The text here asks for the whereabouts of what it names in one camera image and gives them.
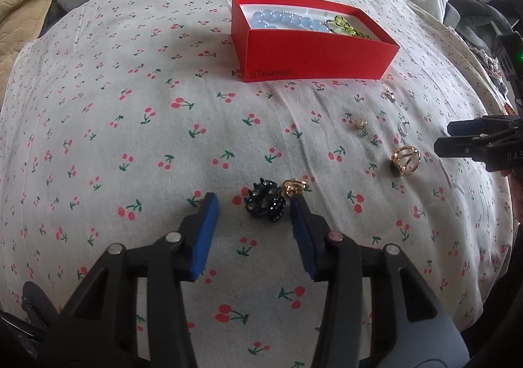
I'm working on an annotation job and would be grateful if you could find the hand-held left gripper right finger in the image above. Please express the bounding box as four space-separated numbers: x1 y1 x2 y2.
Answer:
290 194 467 368

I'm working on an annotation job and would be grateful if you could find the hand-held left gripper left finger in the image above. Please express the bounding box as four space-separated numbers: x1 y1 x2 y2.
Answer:
44 192 220 368

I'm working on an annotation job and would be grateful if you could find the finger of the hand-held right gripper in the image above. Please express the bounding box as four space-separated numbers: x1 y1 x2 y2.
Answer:
447 115 523 137
434 135 492 161

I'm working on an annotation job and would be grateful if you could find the black rhinestone hair claw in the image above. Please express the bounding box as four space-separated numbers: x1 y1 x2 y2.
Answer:
244 178 287 224

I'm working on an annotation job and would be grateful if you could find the red cardboard box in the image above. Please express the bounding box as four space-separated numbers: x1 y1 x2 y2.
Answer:
231 0 400 83

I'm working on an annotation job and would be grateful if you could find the cherry print cloth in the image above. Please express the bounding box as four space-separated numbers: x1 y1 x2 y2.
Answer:
0 0 516 368

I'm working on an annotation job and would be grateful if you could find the dark grey cushion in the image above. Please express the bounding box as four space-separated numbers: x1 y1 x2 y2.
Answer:
443 0 513 45

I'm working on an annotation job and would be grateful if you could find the beige quilted blanket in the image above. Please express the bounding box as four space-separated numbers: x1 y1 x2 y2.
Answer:
0 0 76 85

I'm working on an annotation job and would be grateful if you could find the gold flower ring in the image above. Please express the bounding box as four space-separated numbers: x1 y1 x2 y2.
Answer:
283 177 312 198

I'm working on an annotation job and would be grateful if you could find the gold geometric cage ring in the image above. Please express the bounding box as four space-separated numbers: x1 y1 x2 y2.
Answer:
391 146 421 178

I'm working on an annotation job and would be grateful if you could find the green bead bracelet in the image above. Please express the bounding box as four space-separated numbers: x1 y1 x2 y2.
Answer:
326 15 375 41

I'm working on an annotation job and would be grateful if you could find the blue bead bracelet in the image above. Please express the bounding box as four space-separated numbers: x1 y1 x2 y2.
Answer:
249 8 330 33

